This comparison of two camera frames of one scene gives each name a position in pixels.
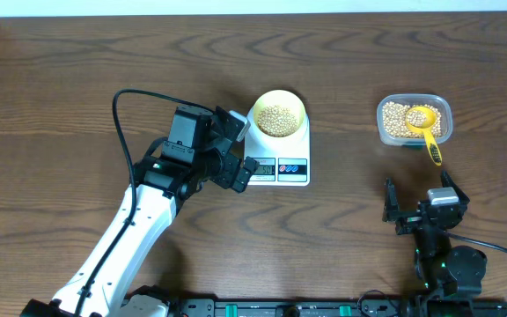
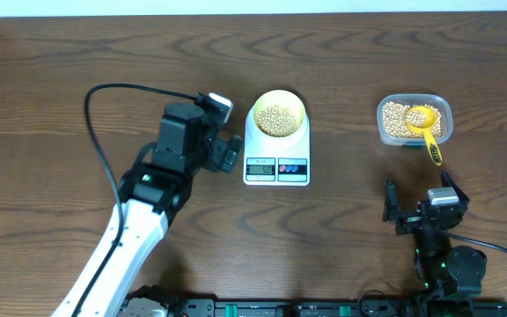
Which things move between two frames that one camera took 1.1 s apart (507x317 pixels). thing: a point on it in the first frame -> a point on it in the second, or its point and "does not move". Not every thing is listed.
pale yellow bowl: [281, 98] does not move
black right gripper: [392, 212] does not move
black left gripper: [230, 162] -> [217, 150]
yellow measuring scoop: [422, 119] does not move
